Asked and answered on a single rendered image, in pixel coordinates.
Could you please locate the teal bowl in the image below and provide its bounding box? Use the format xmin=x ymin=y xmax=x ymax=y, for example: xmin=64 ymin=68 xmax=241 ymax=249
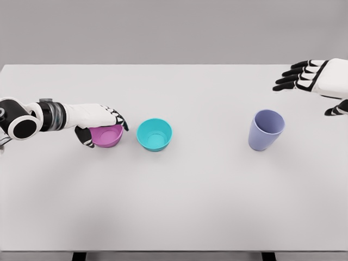
xmin=136 ymin=117 xmax=173 ymax=152

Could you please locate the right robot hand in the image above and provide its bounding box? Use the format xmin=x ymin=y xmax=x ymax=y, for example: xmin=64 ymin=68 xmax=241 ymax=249
xmin=272 ymin=58 xmax=348 ymax=117

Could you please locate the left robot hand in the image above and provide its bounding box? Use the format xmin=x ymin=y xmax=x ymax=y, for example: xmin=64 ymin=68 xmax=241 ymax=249
xmin=74 ymin=103 xmax=129 ymax=149

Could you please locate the lavender cup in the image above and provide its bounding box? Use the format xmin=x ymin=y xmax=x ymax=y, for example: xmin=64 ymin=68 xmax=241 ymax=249
xmin=247 ymin=109 xmax=285 ymax=152

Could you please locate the pink bowl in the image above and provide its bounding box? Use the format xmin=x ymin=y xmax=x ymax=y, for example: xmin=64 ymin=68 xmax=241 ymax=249
xmin=89 ymin=124 xmax=124 ymax=148

